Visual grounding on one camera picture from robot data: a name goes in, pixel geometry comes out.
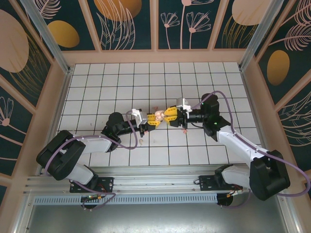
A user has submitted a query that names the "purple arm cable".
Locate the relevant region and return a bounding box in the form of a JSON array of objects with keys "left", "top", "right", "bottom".
[
  {"left": 43, "top": 110, "right": 144, "bottom": 211},
  {"left": 190, "top": 90, "right": 311, "bottom": 209}
]

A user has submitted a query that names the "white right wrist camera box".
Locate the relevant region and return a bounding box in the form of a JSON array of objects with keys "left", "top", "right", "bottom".
[{"left": 176, "top": 97, "right": 192, "bottom": 113}]

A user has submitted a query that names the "aluminium mounting rail frame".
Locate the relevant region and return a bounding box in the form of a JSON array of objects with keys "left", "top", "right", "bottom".
[{"left": 23, "top": 166, "right": 290, "bottom": 195}]

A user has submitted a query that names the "grey slotted cable duct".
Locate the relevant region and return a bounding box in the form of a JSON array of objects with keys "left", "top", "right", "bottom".
[{"left": 34, "top": 194, "right": 219, "bottom": 205}]

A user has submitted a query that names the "small circuit board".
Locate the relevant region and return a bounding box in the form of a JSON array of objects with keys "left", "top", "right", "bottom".
[{"left": 81, "top": 194, "right": 105, "bottom": 203}]

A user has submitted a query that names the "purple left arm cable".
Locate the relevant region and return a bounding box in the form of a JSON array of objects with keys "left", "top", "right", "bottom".
[{"left": 43, "top": 110, "right": 144, "bottom": 211}]

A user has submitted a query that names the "aluminium corner post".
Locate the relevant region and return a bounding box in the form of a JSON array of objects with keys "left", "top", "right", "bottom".
[
  {"left": 239, "top": 0, "right": 285, "bottom": 70},
  {"left": 20, "top": 0, "right": 73, "bottom": 75}
]

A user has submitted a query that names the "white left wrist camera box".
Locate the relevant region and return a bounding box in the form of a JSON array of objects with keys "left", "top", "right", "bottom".
[{"left": 126, "top": 108, "right": 144, "bottom": 128}]

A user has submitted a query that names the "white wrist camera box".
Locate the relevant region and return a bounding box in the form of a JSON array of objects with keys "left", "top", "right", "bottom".
[
  {"left": 176, "top": 97, "right": 192, "bottom": 113},
  {"left": 126, "top": 108, "right": 144, "bottom": 128}
]

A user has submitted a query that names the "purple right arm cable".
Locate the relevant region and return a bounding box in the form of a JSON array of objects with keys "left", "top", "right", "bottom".
[{"left": 190, "top": 90, "right": 311, "bottom": 209}]

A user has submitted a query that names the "grey metal sheet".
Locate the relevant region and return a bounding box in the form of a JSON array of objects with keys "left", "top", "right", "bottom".
[{"left": 24, "top": 203, "right": 292, "bottom": 233}]

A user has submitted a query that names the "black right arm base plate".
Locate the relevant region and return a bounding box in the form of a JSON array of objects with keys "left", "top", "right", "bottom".
[{"left": 198, "top": 174, "right": 243, "bottom": 192}]

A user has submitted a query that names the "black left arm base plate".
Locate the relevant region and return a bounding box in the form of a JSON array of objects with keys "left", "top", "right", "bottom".
[{"left": 69, "top": 176, "right": 115, "bottom": 194}]

